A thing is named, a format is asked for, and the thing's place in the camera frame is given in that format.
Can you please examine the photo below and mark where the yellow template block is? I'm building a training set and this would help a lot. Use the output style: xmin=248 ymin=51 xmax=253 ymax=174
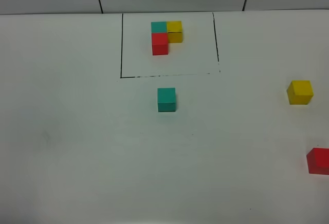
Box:
xmin=167 ymin=21 xmax=183 ymax=43

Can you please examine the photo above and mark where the green template block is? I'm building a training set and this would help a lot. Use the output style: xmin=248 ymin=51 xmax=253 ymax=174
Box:
xmin=151 ymin=21 xmax=167 ymax=33

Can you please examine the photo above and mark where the red template block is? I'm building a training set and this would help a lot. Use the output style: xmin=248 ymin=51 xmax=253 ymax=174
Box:
xmin=152 ymin=33 xmax=169 ymax=55

